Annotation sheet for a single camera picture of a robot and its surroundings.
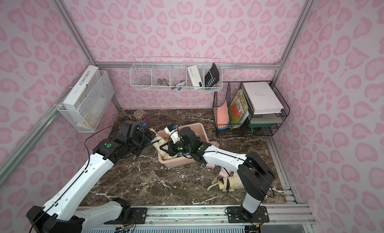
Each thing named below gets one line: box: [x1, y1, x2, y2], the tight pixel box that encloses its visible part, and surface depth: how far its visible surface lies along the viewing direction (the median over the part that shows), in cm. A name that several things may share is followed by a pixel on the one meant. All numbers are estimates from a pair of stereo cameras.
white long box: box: [62, 65, 101, 111], surface depth 72 cm
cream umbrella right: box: [207, 172, 245, 192], surface depth 81 cm
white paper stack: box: [242, 81, 284, 115], surface depth 96 cm
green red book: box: [228, 89, 250, 129], surface depth 102 cm
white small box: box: [187, 64, 204, 87], surface depth 94 cm
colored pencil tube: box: [134, 109, 149, 129], surface depth 94 cm
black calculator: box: [204, 62, 220, 87], surface depth 93 cm
